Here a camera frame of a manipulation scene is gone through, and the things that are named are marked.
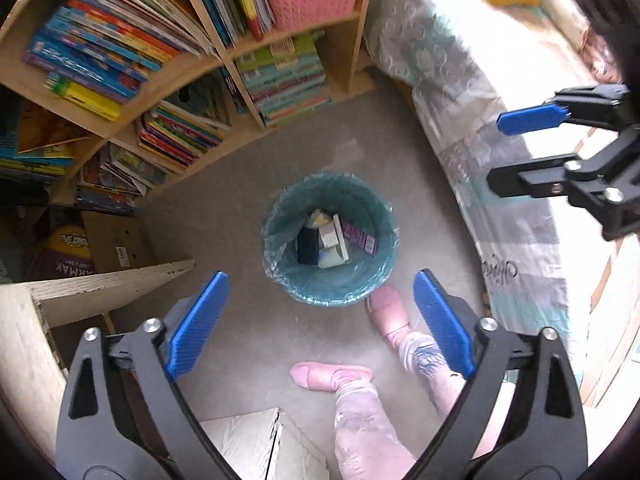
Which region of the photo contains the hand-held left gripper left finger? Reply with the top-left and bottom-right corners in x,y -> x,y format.
56,270 -> 236,480

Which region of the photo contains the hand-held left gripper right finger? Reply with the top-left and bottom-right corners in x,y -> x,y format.
405,269 -> 588,480

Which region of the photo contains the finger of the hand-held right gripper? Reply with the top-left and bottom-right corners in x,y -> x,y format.
496,85 -> 640,136
487,127 -> 640,242

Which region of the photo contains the teal trash bin with liner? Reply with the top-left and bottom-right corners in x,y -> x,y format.
261,172 -> 401,308

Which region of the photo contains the purple card package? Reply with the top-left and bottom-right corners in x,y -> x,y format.
332,214 -> 379,255

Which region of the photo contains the white floral box gold trim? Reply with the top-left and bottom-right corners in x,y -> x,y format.
316,242 -> 350,269

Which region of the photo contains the dark blue embossed box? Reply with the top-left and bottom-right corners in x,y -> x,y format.
297,226 -> 321,266

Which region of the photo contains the person's right leg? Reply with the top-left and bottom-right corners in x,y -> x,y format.
394,332 -> 503,461

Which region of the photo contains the person's leg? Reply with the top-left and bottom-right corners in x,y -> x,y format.
331,379 -> 419,480
394,332 -> 503,461

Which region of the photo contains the pink slipper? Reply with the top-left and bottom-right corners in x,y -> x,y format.
365,284 -> 414,347
290,361 -> 375,392

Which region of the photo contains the printed pale blanket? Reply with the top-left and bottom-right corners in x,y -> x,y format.
364,0 -> 640,411

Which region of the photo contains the brown cardboard box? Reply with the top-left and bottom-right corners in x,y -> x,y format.
80,210 -> 162,274

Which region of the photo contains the light wooden board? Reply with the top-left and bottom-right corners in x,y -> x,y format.
199,406 -> 332,480

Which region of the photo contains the person's left leg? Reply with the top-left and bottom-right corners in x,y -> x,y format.
331,379 -> 419,480

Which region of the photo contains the purple yellow snack bag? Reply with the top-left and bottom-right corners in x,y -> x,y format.
31,224 -> 97,282

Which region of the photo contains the stack of colourful books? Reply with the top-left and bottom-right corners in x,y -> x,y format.
22,0 -> 217,122
75,142 -> 168,216
136,102 -> 226,173
0,87 -> 91,184

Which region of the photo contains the wooden bookshelf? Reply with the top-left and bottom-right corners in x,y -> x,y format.
0,0 -> 378,206

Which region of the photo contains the stack of green teal books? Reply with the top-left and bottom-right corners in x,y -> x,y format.
234,35 -> 333,128

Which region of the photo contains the wooden bed frame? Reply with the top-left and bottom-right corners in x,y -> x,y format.
579,237 -> 640,408

